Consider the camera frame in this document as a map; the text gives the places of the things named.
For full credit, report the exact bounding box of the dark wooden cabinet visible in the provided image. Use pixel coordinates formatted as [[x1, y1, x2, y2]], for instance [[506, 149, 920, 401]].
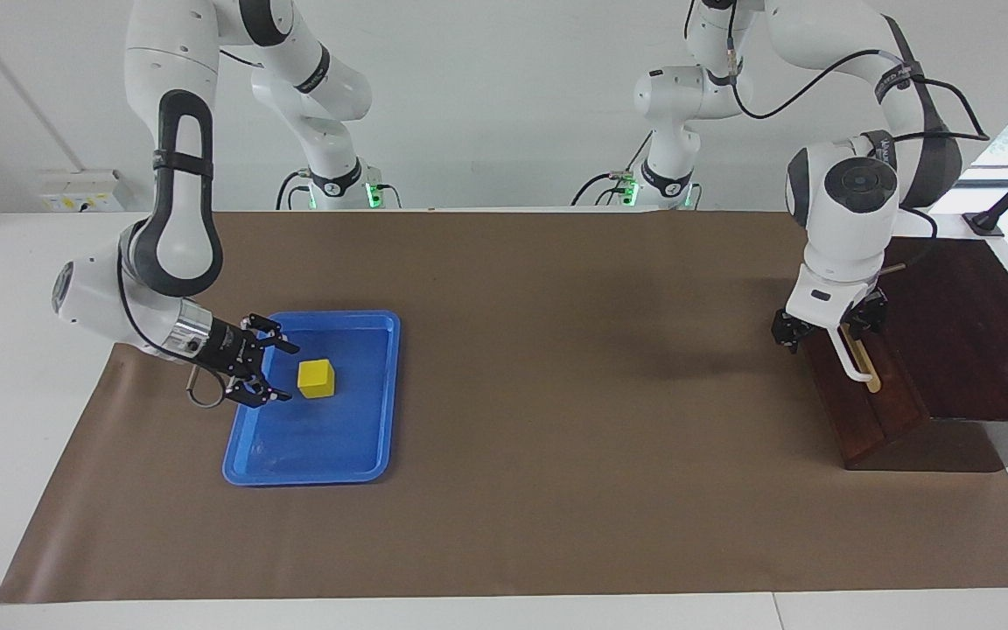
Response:
[[797, 236, 1008, 473]]

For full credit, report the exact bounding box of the black arm base cable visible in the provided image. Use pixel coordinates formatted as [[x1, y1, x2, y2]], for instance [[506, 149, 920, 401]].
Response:
[[275, 169, 312, 211], [571, 131, 652, 207]]

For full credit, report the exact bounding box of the yellow cube block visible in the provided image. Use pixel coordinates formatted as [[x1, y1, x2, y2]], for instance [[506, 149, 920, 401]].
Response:
[[297, 358, 337, 400]]

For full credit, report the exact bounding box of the black right arm base cable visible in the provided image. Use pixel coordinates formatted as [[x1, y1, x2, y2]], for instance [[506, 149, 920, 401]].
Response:
[[275, 169, 312, 211]]

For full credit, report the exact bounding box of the black left arm base cable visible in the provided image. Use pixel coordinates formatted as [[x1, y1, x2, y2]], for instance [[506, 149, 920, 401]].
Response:
[[571, 131, 652, 207]]

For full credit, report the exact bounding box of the white wall socket box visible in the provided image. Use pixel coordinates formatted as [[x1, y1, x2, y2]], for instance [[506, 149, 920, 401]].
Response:
[[38, 171, 124, 214]]

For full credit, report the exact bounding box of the blue plastic tray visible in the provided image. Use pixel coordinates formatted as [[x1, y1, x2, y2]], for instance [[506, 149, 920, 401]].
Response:
[[222, 310, 402, 487]]

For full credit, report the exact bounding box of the wooden drawer with white handle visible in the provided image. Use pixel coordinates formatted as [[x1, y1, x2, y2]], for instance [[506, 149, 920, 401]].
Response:
[[797, 322, 925, 465]]

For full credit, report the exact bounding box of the brown table mat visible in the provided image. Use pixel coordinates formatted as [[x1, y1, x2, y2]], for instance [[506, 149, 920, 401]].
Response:
[[0, 208, 1008, 605]]

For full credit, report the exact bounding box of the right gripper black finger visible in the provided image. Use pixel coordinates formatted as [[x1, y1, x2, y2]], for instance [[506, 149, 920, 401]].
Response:
[[241, 312, 299, 355], [228, 372, 292, 410]]

